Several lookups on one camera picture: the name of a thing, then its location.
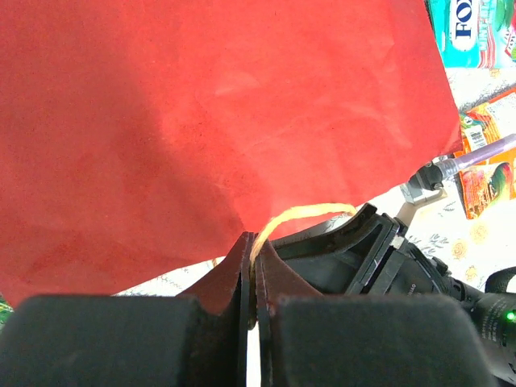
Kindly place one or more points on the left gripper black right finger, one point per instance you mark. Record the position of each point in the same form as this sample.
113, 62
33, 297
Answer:
309, 339

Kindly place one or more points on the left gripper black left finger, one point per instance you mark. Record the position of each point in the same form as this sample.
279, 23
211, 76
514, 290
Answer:
196, 338

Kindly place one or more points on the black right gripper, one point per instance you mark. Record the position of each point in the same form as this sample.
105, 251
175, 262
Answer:
366, 254

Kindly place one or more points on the yellow green Fox's candy bag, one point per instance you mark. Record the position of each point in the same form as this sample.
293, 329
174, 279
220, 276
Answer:
6, 310

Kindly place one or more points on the orange snack packet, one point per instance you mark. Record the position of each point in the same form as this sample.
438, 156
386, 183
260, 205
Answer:
492, 181

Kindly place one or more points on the red paper bag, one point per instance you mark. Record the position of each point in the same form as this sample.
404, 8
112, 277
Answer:
142, 136

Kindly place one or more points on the teal Fox's candy bag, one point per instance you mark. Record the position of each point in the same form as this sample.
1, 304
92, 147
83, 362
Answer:
474, 34

